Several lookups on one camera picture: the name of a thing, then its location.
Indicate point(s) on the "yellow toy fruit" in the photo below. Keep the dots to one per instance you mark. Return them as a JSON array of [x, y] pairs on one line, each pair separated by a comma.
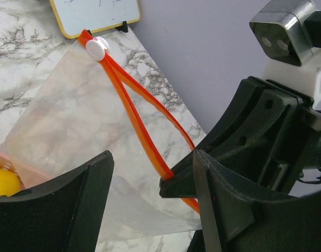
[[9, 183]]

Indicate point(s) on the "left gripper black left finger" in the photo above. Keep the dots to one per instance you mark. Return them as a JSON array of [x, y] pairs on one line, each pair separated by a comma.
[[62, 214]]

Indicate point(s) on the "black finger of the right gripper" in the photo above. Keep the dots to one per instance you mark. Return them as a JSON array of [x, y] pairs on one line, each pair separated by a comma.
[[261, 136]]

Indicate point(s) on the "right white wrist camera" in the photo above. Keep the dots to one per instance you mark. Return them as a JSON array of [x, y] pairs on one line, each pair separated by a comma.
[[289, 32]]

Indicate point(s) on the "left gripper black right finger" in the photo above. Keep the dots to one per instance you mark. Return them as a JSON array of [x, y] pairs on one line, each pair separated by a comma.
[[239, 215]]

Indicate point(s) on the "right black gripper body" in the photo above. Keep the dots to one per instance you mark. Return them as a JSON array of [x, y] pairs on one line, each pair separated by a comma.
[[312, 120]]

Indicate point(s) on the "pink plastic basket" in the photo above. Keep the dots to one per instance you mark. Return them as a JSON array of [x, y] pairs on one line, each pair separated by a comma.
[[13, 168]]

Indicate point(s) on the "small whiteboard wooden frame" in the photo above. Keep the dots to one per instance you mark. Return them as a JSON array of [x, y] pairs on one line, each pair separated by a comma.
[[95, 15]]

